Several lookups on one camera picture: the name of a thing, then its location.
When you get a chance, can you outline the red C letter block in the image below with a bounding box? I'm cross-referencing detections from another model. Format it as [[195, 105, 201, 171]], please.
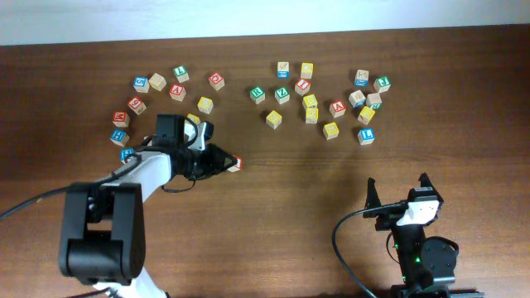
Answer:
[[208, 73, 225, 91]]

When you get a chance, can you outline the green R letter block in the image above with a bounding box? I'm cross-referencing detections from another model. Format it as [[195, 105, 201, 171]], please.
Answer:
[[249, 86, 266, 104]]

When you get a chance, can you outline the green L letter block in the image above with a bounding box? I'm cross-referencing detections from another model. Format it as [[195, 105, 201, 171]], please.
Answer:
[[173, 65, 190, 83]]

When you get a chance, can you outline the blue G letter block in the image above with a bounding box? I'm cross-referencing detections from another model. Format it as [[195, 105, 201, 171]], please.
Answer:
[[133, 76, 150, 93]]

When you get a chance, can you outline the yellow block left cluster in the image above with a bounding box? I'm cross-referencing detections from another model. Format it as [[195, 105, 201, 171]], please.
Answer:
[[197, 97, 214, 114]]

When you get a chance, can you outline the yellow block cluster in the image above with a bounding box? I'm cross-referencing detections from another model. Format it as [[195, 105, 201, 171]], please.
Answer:
[[358, 106, 376, 125], [197, 97, 214, 114]]

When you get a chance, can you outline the blue H block upper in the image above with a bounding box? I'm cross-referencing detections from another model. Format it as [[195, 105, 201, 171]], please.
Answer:
[[110, 129, 129, 147]]

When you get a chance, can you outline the blue X wooden block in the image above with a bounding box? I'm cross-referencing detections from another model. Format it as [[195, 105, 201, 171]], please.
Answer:
[[354, 70, 369, 87]]

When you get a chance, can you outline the blue H block lower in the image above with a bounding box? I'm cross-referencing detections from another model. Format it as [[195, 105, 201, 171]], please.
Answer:
[[120, 148, 134, 164]]

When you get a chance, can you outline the blue side wooden block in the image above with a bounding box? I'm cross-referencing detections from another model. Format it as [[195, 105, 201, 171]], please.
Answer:
[[349, 90, 366, 108]]

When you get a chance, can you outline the yellow block upper middle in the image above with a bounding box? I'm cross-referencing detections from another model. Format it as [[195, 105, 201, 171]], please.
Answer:
[[302, 94, 318, 109]]

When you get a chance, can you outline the green J letter block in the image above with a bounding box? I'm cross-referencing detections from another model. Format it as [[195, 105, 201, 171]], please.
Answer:
[[373, 76, 392, 93]]

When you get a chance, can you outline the yellow block near R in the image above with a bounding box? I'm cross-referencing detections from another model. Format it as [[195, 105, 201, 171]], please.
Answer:
[[266, 110, 282, 129]]

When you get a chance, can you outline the yellow block right cluster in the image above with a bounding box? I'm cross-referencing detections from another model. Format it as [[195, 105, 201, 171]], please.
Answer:
[[358, 106, 376, 125]]

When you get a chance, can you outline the blue side top block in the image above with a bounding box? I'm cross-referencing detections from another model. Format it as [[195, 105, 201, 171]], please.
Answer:
[[277, 61, 290, 79]]

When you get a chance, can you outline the yellow block lower middle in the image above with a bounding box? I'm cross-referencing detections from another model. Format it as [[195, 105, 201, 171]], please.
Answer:
[[305, 107, 319, 124]]

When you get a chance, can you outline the red 6 number block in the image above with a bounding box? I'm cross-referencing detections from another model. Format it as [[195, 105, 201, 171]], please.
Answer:
[[128, 96, 147, 115]]

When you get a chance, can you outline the red side wooden block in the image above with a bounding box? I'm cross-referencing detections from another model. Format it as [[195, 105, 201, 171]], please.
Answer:
[[227, 156, 243, 172]]

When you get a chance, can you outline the yellow umbrella picture block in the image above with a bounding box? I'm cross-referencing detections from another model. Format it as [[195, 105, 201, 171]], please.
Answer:
[[323, 122, 340, 140]]

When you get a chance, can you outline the red A letter block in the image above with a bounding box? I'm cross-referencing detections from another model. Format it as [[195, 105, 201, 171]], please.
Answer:
[[330, 100, 346, 118]]

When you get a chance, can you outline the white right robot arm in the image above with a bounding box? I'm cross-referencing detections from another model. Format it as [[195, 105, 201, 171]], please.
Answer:
[[365, 173, 485, 298]]

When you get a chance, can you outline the green Z letter block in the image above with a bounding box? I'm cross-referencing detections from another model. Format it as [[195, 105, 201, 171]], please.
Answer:
[[274, 87, 290, 104]]

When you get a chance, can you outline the blue L letter block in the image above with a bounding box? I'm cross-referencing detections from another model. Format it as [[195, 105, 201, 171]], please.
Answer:
[[358, 127, 375, 146]]

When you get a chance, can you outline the red M letter block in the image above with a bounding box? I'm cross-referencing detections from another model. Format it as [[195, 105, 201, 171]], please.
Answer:
[[112, 111, 130, 127]]

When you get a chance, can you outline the red A block left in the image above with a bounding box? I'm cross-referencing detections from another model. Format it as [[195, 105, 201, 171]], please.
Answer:
[[169, 84, 186, 102]]

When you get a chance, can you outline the yellow block left middle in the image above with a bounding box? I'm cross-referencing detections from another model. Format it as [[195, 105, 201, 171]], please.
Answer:
[[187, 113, 200, 125]]

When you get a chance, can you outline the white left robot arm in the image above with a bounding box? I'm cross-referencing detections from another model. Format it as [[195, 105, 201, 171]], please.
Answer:
[[58, 114, 242, 297]]

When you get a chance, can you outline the green R side block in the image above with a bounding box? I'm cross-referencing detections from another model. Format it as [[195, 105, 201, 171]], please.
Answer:
[[366, 93, 382, 109]]

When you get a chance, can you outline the blue h block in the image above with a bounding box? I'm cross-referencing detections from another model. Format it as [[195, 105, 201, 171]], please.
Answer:
[[120, 148, 134, 164], [110, 129, 129, 147]]

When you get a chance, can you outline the yellow top back block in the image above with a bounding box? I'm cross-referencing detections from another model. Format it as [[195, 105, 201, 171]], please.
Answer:
[[301, 62, 314, 79]]

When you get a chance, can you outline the plain wooden block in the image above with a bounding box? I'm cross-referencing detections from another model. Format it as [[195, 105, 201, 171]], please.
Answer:
[[148, 73, 166, 92]]

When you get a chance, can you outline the red I letter block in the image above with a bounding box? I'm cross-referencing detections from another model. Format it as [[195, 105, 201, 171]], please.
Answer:
[[294, 79, 311, 96]]

